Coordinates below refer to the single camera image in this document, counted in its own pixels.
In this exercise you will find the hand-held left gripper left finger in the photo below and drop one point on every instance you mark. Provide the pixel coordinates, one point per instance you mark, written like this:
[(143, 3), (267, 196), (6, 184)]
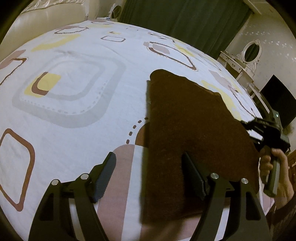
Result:
[(105, 176)]

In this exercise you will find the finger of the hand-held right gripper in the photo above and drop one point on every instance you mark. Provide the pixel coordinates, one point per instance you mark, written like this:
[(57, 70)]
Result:
[(251, 124), (255, 138)]

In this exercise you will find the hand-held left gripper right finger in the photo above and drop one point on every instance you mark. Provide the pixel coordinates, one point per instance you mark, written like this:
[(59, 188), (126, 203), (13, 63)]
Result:
[(194, 176)]

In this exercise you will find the brown knitted cloth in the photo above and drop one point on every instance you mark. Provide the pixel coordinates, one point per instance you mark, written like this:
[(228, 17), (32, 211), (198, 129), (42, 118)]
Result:
[(192, 129)]

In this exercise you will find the person's right forearm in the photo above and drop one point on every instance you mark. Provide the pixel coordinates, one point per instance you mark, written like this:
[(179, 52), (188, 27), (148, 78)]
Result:
[(286, 199)]

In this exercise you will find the person's right hand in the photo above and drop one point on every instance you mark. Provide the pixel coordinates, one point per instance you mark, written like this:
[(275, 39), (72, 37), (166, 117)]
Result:
[(266, 165)]

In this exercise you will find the white chair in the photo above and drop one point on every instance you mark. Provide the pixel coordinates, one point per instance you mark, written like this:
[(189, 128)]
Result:
[(256, 95)]

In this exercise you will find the black television screen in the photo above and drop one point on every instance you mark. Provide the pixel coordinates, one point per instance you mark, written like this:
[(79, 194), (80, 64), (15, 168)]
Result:
[(279, 99)]

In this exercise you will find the white dressing table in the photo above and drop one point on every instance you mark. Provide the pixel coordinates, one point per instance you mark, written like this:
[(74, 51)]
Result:
[(235, 64)]

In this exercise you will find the white patterned bed sheet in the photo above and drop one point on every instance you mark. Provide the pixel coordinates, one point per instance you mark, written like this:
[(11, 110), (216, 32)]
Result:
[(81, 115)]

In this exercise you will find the oval white framed mirror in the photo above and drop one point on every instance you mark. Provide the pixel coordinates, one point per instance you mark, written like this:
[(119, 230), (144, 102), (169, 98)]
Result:
[(252, 51)]

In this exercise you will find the dark green curtain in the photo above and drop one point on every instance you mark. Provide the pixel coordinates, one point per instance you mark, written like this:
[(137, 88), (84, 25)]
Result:
[(185, 20)]

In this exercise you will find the cream leather headboard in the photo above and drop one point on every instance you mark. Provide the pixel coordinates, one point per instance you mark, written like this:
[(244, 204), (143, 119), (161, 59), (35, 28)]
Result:
[(46, 18)]

